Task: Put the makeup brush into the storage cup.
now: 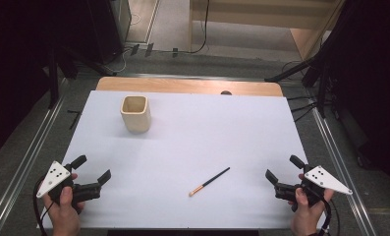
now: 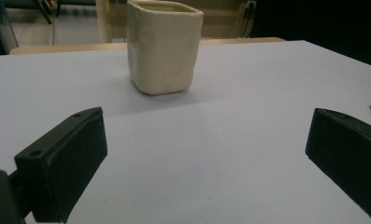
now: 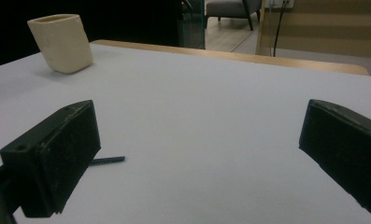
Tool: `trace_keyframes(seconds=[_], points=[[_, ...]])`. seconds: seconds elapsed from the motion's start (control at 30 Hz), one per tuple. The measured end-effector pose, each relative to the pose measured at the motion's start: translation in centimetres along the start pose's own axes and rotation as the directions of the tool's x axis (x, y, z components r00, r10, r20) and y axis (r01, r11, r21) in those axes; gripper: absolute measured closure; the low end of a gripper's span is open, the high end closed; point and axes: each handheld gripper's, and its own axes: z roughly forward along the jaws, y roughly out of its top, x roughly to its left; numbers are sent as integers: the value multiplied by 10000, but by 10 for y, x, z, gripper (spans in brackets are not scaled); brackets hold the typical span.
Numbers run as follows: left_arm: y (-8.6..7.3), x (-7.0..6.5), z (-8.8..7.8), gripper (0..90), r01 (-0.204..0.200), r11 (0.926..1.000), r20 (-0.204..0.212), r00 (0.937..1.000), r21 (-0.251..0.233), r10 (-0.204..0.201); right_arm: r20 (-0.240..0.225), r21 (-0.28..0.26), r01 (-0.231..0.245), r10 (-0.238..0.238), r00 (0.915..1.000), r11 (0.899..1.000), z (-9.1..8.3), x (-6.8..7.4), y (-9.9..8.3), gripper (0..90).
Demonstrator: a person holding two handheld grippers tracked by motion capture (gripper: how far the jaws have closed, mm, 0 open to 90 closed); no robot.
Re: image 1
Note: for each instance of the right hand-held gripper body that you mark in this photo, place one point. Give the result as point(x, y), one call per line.
point(318, 180)

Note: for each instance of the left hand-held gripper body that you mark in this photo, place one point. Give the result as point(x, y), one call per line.
point(53, 178)

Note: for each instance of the black makeup brush orange tip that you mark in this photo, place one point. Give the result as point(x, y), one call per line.
point(209, 182)

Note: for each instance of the beige square cup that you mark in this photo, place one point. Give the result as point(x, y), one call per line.
point(136, 118)

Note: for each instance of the person's right hand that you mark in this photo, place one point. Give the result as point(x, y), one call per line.
point(308, 214)

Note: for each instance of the person's left hand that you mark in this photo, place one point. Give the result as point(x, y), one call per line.
point(64, 213)

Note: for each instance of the white table mat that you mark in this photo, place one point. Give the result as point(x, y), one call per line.
point(189, 144)

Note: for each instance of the black metal stand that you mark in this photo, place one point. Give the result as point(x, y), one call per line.
point(317, 65)

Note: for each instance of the dark cabinet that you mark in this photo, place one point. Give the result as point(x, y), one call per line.
point(110, 26)

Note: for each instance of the light wooden furniture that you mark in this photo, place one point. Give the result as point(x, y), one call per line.
point(264, 19)

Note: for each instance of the metal floor rail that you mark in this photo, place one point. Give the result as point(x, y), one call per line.
point(341, 164)
point(22, 167)

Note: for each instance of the small black floor bracket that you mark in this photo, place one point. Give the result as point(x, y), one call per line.
point(74, 118)

